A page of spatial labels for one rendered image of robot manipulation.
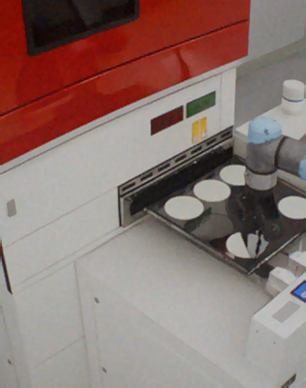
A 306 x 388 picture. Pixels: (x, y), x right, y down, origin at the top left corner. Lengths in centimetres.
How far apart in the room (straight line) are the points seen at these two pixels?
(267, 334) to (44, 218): 60
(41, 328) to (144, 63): 76
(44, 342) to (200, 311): 48
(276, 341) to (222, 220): 47
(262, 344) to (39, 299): 62
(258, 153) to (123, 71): 35
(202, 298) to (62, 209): 40
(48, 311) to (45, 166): 44
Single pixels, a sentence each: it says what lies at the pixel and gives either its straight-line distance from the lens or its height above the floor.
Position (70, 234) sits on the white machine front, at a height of 91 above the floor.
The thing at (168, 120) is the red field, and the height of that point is 110.
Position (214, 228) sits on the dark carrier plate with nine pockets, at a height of 90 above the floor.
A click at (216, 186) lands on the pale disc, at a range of 185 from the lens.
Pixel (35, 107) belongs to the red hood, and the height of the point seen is 132.
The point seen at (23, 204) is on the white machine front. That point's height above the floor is 107.
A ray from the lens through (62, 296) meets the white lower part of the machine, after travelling 178.
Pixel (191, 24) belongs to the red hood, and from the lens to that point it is 162.
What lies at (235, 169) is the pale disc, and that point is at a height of 90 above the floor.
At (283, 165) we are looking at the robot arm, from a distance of 140.
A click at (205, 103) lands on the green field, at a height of 110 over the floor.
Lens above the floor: 196
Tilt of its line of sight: 35 degrees down
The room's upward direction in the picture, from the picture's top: 1 degrees counter-clockwise
